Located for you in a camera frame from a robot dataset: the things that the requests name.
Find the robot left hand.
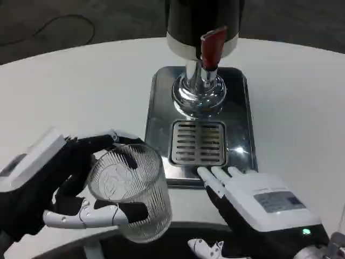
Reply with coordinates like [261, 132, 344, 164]
[0, 126, 149, 243]

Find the steel drip tray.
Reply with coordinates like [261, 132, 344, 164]
[144, 66, 259, 187]

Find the red tap handle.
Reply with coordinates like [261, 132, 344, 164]
[201, 26, 227, 71]

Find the steel slotted drip grid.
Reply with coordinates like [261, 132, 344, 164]
[168, 120, 229, 167]

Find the black floor cable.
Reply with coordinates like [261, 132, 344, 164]
[0, 15, 96, 47]

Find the black and chrome drink dispenser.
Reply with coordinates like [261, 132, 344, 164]
[164, 0, 240, 120]

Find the clear ribbed glass cup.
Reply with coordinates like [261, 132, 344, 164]
[86, 144, 173, 243]

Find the white table leg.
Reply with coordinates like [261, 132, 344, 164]
[82, 237, 105, 259]

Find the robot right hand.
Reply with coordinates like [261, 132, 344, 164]
[188, 166, 331, 259]

